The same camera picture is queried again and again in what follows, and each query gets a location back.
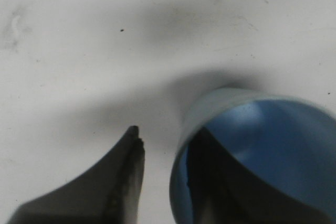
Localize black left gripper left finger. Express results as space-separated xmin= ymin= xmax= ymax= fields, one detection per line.
xmin=8 ymin=126 xmax=145 ymax=223

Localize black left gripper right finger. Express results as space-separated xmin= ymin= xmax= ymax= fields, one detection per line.
xmin=186 ymin=128 xmax=332 ymax=223

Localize light blue plastic cup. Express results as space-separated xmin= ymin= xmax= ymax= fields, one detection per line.
xmin=170 ymin=88 xmax=335 ymax=223

